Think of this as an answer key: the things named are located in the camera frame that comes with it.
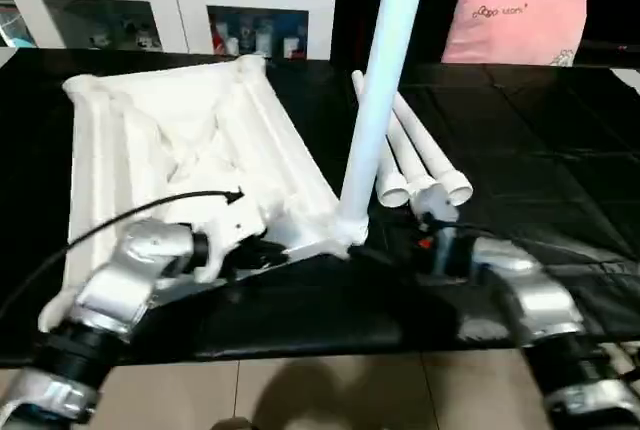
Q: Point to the white plastic table leg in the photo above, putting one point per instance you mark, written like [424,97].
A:
[385,70]
[392,185]
[418,175]
[440,165]

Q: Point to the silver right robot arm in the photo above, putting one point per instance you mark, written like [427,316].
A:
[540,300]

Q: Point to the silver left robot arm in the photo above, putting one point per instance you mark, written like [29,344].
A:
[120,280]

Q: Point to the black work mat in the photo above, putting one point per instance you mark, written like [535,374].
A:
[540,150]

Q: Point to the pink printed pillow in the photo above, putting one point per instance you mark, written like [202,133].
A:
[515,25]

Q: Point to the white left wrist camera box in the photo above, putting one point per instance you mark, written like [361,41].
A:
[230,225]

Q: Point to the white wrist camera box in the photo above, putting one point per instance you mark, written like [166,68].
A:
[438,218]
[230,225]

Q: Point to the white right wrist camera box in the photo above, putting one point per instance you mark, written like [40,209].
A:
[438,218]

